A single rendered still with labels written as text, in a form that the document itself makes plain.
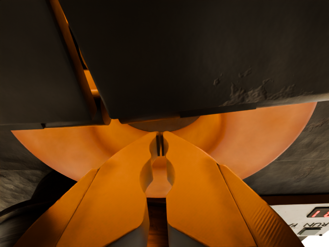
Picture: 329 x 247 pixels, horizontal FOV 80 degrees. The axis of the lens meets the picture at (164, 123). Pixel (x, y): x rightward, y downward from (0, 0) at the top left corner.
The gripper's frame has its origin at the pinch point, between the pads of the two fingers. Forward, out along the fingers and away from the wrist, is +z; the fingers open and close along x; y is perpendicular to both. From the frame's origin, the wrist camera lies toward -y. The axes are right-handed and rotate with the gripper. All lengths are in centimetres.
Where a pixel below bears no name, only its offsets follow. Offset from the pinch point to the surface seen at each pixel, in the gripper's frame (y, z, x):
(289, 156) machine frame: 7.9, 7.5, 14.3
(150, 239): 13.9, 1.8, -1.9
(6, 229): 15.2, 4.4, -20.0
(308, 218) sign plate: 33.2, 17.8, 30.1
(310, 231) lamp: 39, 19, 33
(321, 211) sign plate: 29.2, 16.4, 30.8
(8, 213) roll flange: 13.9, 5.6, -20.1
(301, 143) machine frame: 5.9, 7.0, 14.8
